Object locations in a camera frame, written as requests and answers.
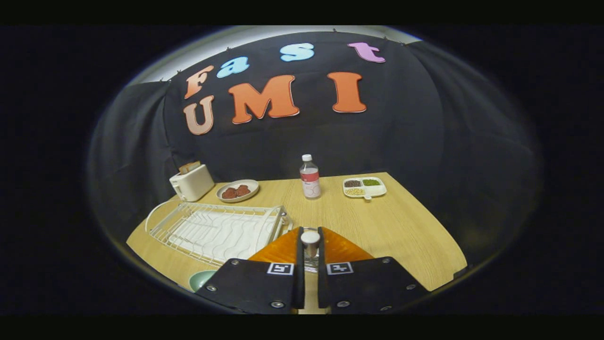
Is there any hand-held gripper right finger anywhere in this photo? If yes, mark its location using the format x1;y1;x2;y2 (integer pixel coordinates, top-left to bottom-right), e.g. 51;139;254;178
317;227;429;315

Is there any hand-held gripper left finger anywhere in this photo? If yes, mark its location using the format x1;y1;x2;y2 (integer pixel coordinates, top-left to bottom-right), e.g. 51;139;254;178
196;227;305;315

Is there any spoon with pink handle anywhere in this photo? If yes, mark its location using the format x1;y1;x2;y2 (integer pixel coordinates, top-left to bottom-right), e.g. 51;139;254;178
301;230;321;258

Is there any white wire dish rack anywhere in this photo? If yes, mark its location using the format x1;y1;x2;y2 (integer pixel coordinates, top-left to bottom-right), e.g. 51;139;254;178
149;202;293;269

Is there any light green plate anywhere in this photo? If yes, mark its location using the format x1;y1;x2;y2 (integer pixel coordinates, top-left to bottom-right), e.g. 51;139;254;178
189;270;218;292

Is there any beige plate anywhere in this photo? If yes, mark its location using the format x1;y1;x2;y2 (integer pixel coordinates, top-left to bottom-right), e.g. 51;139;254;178
216;179;260;203

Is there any clear plastic water bottle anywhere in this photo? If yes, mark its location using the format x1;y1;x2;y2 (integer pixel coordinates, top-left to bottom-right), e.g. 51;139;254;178
300;154;321;199

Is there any white divided tray with beans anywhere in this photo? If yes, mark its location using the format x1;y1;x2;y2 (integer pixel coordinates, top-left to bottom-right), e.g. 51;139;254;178
343;177;387;200

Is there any white toaster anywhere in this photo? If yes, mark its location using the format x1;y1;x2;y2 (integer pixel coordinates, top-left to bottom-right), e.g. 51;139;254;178
169;164;215;202

